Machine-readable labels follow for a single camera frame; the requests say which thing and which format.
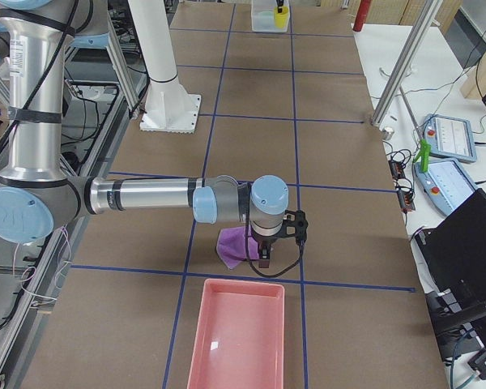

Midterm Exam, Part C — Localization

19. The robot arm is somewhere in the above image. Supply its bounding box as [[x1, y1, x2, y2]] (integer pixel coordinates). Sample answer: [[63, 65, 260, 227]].
[[0, 16, 109, 77]]

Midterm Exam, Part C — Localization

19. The far blue teach pendant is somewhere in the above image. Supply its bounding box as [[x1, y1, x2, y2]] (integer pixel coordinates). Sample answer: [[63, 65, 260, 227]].
[[424, 114, 477, 163]]

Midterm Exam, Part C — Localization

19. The blue teach pendant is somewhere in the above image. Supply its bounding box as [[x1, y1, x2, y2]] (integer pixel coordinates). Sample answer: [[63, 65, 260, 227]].
[[424, 114, 477, 163], [415, 158, 478, 216]]

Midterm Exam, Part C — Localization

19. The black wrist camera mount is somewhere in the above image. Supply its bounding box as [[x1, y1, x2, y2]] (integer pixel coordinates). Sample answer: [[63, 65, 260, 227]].
[[280, 210, 309, 246]]

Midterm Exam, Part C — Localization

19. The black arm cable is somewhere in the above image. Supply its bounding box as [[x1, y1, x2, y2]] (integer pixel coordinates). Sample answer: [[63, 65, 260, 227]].
[[242, 210, 307, 279]]

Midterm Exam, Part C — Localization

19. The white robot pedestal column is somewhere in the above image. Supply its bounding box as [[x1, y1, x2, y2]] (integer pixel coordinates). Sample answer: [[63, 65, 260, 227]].
[[129, 1, 202, 134]]

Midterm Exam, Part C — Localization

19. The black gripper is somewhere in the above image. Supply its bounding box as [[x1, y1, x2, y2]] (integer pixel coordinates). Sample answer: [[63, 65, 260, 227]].
[[256, 237, 276, 268]]

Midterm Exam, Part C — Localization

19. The aluminium frame post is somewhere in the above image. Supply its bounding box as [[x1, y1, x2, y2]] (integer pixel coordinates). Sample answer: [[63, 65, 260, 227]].
[[370, 0, 442, 127]]

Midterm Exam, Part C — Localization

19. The white translucent plastic bin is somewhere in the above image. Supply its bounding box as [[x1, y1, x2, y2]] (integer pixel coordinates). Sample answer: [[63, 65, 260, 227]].
[[251, 0, 290, 32]]

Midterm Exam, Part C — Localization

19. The black monitor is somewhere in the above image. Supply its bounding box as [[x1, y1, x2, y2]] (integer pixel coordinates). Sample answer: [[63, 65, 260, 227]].
[[416, 189, 486, 348]]

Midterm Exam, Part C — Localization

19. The yellow plastic cup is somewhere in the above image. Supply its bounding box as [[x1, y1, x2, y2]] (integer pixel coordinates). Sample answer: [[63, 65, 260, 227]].
[[273, 6, 289, 29]]

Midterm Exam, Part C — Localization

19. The purple microfiber cloth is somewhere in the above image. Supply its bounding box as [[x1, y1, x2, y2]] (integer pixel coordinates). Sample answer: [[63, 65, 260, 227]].
[[215, 227, 259, 270]]

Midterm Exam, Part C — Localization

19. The red fire extinguisher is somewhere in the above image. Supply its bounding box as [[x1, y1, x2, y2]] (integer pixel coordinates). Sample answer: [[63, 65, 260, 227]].
[[352, 0, 372, 32]]

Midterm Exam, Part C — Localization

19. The pink plastic bin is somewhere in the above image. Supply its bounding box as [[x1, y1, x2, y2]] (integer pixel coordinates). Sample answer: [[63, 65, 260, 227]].
[[187, 279, 285, 388]]

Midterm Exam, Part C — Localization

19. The near blue teach pendant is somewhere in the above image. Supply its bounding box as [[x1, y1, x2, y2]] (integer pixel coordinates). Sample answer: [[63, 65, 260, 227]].
[[415, 158, 478, 216]]

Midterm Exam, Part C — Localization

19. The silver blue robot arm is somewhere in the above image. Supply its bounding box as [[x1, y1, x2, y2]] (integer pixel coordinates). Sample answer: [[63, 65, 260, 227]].
[[0, 1, 288, 267]]

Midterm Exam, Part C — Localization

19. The small silver cylinder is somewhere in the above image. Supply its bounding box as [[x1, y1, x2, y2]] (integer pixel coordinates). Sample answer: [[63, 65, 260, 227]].
[[382, 126, 394, 141]]

